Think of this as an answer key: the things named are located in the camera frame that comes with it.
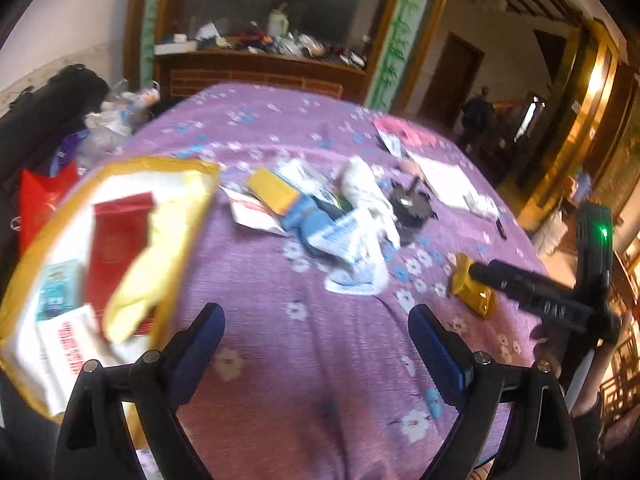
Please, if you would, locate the wooden cabinet with mirror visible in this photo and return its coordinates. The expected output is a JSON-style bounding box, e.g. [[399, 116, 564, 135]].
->
[[122, 0, 446, 113]]

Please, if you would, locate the teal cartoon tissue pack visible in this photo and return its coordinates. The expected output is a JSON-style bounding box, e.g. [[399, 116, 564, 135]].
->
[[36, 260, 84, 321]]

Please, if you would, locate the purple floral tablecloth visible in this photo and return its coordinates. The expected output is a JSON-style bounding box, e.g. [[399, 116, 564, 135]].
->
[[118, 84, 542, 479]]

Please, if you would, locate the blue cloth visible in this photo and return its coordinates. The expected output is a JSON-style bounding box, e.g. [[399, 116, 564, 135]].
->
[[280, 194, 345, 256]]

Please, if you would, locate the pink cloth item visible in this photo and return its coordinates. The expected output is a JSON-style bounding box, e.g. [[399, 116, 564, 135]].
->
[[373, 115, 437, 148]]

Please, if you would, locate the black small device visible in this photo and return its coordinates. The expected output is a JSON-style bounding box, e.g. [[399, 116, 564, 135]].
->
[[388, 177, 438, 246]]

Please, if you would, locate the gold yellow snack packet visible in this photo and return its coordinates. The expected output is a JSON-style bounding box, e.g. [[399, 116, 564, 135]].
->
[[450, 252, 497, 321]]

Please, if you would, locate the white jug on cabinet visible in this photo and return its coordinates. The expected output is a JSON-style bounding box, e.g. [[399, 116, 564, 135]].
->
[[267, 2, 290, 38]]

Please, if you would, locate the white fluffy cloth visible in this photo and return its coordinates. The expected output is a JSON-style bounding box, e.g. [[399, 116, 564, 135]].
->
[[338, 156, 400, 249]]

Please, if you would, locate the black sofa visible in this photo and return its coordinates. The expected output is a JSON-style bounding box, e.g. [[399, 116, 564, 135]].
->
[[1, 64, 111, 285]]

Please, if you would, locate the yellow tissue pack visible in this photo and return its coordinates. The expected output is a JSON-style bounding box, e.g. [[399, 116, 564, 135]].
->
[[246, 167, 299, 216]]

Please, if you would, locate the person's right hand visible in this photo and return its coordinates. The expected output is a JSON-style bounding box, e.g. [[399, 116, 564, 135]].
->
[[530, 311, 632, 377]]

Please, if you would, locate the white red-lettered pouch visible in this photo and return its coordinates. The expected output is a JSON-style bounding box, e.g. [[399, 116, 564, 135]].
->
[[36, 304, 114, 416]]

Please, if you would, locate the yellow-rimmed white storage box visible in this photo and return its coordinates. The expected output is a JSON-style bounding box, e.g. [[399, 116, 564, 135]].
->
[[1, 157, 220, 422]]

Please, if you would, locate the yellow towel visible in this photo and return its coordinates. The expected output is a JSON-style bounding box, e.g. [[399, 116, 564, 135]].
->
[[102, 171, 217, 344]]

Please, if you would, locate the red gift bag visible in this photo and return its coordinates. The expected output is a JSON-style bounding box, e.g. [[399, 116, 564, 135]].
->
[[18, 162, 78, 256]]

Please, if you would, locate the clear plastic bags pile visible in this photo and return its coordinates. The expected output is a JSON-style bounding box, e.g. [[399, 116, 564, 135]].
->
[[75, 79, 160, 174]]

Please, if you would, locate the white blue printed wipes pack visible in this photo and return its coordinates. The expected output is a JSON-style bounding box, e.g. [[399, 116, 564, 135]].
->
[[307, 208, 388, 296]]

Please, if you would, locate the red foil packet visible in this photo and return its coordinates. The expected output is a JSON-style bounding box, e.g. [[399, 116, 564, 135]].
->
[[84, 192, 155, 332]]

